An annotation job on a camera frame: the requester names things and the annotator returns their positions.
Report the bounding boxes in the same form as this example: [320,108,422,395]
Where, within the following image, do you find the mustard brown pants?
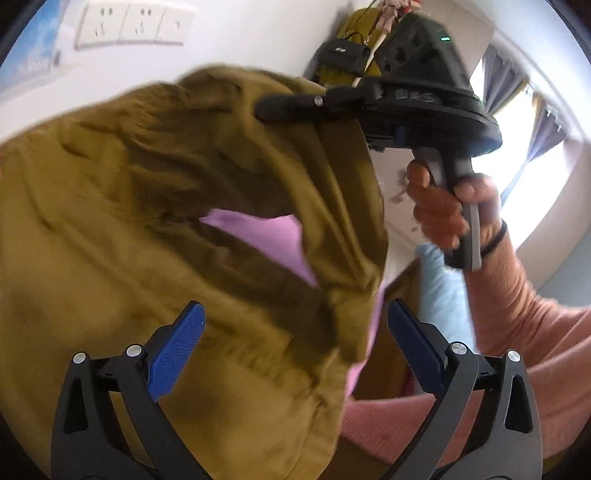
[0,65,389,480]

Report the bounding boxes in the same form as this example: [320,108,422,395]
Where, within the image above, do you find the white wall power socket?
[119,2,167,44]
[76,4,127,49]

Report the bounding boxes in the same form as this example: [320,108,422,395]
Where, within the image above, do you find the hanging beige doll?
[376,0,423,35]

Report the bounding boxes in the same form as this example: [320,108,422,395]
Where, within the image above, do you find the grey purple curtain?
[482,46,525,116]
[501,104,570,199]

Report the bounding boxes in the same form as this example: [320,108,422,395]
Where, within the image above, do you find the black wrist hair band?
[480,220,509,257]

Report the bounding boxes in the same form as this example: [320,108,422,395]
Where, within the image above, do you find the bright window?
[471,55,573,264]

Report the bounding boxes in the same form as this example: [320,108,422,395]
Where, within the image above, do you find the wall map poster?
[0,0,70,102]

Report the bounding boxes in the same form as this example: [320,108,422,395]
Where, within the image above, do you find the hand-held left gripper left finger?
[51,301,213,480]

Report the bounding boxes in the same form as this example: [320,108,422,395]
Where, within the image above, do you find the light blue cloth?
[414,244,476,356]

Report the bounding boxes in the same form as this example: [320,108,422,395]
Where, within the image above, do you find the pink blanket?
[201,209,386,400]

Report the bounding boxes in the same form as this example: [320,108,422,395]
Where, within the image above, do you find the black handbag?
[311,39,372,86]

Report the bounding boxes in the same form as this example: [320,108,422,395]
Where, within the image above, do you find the olive green hanging bag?
[323,7,384,88]

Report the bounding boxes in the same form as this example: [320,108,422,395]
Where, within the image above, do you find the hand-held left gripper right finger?
[379,298,543,480]

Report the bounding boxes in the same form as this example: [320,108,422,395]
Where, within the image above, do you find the person's right hand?
[405,161,504,252]

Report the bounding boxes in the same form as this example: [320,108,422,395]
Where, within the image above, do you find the white wall data socket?
[156,4,197,45]

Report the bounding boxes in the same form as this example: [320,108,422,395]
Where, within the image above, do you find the person's right forearm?
[464,220,591,370]

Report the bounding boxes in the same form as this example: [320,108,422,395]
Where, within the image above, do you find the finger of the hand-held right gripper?
[255,85,384,125]

